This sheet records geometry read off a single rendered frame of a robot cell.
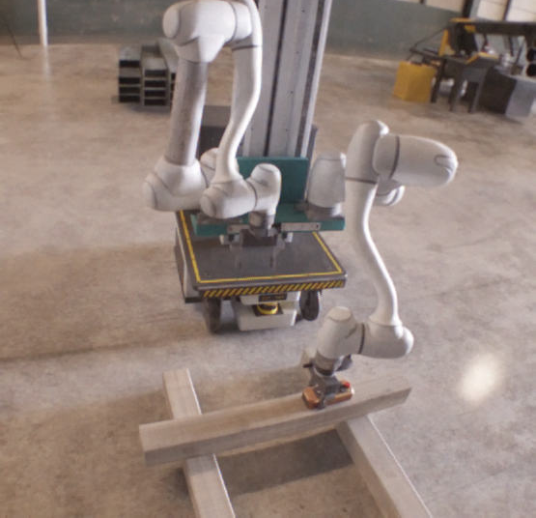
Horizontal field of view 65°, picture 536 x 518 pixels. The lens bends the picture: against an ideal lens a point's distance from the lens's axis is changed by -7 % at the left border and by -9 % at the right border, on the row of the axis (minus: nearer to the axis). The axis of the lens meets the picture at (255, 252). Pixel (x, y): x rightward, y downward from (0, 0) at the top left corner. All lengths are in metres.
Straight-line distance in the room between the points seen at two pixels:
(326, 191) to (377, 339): 0.75
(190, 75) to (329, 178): 0.74
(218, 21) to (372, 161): 0.61
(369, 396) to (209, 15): 1.37
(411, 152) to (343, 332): 0.55
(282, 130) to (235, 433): 1.23
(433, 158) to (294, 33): 0.84
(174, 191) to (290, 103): 0.66
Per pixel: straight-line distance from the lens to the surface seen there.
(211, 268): 1.97
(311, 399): 1.60
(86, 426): 1.81
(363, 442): 1.73
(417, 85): 7.78
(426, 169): 1.36
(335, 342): 1.38
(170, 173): 1.61
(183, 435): 1.52
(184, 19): 1.39
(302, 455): 1.76
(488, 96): 9.18
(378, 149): 1.33
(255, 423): 1.56
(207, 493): 1.53
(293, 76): 1.95
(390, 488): 1.66
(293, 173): 2.00
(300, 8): 1.92
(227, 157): 1.43
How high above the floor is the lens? 1.45
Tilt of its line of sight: 32 degrees down
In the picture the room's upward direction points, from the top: 7 degrees clockwise
